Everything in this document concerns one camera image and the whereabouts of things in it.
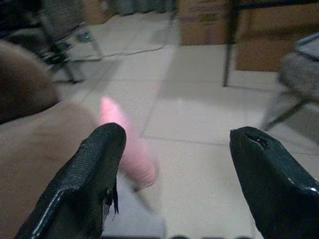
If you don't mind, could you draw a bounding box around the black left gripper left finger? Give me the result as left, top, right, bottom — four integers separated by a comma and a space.
14, 122, 127, 239

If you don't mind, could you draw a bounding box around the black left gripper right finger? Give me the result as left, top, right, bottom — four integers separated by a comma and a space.
228, 125, 319, 239

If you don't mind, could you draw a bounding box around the brown plush sofa chair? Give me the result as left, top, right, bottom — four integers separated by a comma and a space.
0, 39, 105, 239

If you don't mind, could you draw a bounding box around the pink plush cushion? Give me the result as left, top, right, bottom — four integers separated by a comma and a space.
99, 97, 160, 189

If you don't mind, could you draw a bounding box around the dark padded chair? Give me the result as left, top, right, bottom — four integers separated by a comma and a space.
260, 33, 319, 145

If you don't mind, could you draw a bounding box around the brown cardboard box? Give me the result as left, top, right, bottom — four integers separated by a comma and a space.
178, 0, 231, 47
235, 7, 319, 73
84, 0, 113, 25

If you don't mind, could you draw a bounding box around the white table with black legs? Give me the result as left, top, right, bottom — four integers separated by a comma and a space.
223, 0, 319, 87

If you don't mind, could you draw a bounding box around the black metal frame chair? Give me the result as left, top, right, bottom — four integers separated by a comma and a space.
0, 0, 103, 84

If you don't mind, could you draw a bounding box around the thin pale floor cable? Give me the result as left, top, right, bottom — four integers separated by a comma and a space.
99, 43, 165, 59

